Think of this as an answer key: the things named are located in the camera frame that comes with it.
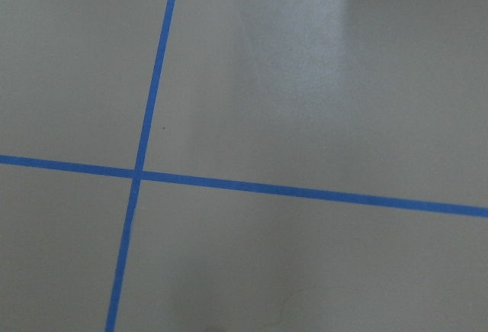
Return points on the blue tape strip lengthwise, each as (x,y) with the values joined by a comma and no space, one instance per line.
(138,168)

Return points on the blue tape strip crosswise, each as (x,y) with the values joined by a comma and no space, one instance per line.
(254,187)

